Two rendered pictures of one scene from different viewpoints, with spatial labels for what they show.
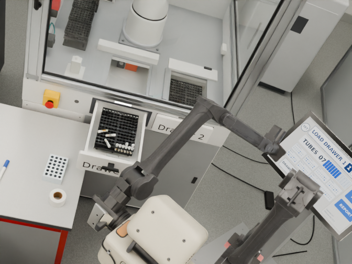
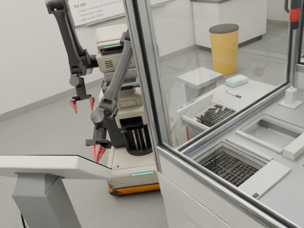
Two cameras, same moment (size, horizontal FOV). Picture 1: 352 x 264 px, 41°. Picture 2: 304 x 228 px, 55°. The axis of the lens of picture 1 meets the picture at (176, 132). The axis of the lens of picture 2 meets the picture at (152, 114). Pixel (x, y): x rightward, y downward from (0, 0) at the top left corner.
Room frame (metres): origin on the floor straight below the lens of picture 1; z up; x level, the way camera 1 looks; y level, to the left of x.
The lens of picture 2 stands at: (2.62, -0.50, 1.76)
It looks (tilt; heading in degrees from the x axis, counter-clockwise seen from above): 29 degrees down; 163
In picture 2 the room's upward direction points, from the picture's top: 11 degrees counter-clockwise
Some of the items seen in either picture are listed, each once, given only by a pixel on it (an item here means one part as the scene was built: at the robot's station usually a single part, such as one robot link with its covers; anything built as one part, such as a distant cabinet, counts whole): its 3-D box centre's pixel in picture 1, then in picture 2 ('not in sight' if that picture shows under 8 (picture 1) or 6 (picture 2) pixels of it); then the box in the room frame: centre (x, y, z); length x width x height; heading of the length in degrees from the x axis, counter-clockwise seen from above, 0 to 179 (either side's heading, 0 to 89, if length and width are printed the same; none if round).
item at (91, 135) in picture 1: (116, 132); not in sight; (1.43, 0.25, 0.86); 0.40 x 0.26 x 0.06; 15
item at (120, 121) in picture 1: (116, 132); not in sight; (1.42, 0.25, 0.87); 0.22 x 0.18 x 0.06; 15
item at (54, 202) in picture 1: (57, 198); not in sight; (1.03, 0.34, 0.78); 0.07 x 0.07 x 0.04
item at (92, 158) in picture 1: (110, 166); not in sight; (1.23, 0.20, 0.87); 0.29 x 0.02 x 0.11; 105
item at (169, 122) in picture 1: (182, 128); not in sight; (1.62, -0.02, 0.87); 0.29 x 0.02 x 0.11; 105
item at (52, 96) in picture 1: (51, 99); not in sight; (1.44, 0.60, 0.88); 0.07 x 0.05 x 0.07; 105
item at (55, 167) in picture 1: (55, 168); not in sight; (1.16, 0.42, 0.78); 0.12 x 0.08 x 0.04; 13
